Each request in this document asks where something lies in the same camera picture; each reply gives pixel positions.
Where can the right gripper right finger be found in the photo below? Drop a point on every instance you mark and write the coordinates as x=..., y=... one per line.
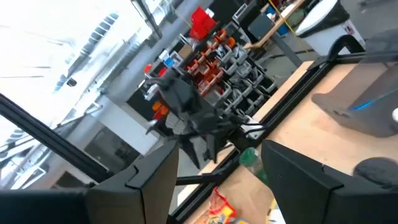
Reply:
x=304, y=186

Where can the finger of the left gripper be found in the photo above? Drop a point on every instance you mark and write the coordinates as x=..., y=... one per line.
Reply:
x=192, y=152
x=214, y=149

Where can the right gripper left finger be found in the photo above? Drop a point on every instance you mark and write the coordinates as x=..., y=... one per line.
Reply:
x=149, y=186

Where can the green lid glass jar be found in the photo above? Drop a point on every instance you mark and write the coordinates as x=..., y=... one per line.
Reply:
x=250, y=157

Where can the red yellow noodle packet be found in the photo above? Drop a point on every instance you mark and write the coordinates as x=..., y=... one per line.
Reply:
x=219, y=208

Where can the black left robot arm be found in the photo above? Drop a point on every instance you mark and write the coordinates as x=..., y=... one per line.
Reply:
x=180, y=93

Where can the shelf of orange grey bins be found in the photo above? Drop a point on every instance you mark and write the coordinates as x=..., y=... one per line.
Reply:
x=236, y=71

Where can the red storage bins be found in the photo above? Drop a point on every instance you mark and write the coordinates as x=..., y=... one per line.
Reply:
x=202, y=21

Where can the wooden workbench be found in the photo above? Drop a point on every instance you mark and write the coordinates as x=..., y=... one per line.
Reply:
x=280, y=21

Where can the white trash can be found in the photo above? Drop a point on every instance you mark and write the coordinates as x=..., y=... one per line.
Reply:
x=335, y=40

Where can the black aluminium table frame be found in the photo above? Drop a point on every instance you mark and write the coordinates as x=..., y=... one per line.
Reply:
x=292, y=99

